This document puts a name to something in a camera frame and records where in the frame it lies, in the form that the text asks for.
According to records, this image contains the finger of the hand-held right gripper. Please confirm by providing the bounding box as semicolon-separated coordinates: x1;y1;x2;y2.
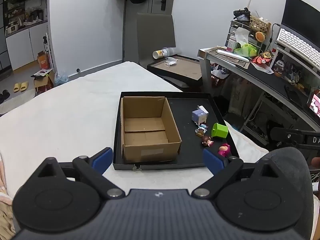
271;127;306;145

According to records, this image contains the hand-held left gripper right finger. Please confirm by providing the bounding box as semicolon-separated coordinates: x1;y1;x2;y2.
192;148;285;200

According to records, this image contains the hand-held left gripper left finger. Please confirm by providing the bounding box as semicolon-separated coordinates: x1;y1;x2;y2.
35;147;126;200

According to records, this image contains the pink bear figurine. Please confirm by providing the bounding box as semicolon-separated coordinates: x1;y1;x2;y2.
217;143;231;158

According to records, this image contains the brown figurine with pink hat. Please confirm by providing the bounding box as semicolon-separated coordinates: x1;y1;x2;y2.
201;135;214;147

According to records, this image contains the black shallow tray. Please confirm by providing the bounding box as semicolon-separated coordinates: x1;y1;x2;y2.
112;91;240;172

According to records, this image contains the green cube toy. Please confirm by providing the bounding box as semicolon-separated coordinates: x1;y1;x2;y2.
211;122;229;138

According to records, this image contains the blue figurine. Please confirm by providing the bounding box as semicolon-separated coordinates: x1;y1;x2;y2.
195;124;209;137

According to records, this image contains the brown cardboard box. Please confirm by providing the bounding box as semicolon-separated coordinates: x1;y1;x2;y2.
120;96;182;164

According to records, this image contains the lit phone screen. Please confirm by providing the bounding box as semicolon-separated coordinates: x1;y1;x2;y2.
309;94;320;117

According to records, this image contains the lilac cube toy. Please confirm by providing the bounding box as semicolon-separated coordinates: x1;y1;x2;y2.
191;105;209;126

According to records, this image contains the grey desk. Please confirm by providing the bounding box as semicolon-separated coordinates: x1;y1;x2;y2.
197;46;320;132

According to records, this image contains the group of desk figurines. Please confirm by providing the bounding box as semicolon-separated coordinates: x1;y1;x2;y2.
274;60;306;88

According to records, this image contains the red packet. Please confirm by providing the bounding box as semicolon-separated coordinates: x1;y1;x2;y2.
251;51;275;67

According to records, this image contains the red basket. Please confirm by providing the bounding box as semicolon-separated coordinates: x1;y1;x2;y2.
211;64;230;87

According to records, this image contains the white keyboard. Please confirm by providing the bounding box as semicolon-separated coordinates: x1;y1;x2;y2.
276;28;320;68

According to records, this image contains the green plastic bag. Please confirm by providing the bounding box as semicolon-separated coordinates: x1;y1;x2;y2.
234;43;258;57

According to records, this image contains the black tray with cardboard liner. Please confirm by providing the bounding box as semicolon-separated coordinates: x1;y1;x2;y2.
147;54;203;84

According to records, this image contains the white rolled tube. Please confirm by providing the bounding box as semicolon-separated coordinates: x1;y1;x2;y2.
216;49;250;63

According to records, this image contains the open cardboard box on floor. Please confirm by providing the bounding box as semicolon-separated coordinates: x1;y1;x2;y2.
31;69;55;95

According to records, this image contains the pink patterned blanket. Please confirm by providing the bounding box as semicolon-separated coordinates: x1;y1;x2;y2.
0;155;16;240

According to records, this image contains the white face mask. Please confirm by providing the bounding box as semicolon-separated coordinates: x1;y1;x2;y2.
164;57;180;67

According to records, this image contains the white tissue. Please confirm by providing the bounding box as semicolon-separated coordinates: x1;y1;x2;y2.
234;27;250;49

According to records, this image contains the woven basket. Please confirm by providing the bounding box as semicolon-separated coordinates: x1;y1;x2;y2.
249;15;271;34

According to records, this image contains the orange box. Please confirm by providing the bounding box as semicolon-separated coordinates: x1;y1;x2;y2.
37;51;50;69

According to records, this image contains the clear drawer organizer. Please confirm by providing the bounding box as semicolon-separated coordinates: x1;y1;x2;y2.
225;19;265;51

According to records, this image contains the white narrow rack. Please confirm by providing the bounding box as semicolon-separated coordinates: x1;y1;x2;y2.
43;32;54;70

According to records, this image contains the black monitor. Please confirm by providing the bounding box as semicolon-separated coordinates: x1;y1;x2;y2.
281;0;320;45

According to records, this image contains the white kitchen cabinet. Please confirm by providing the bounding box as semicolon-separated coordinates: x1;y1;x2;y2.
0;0;49;71

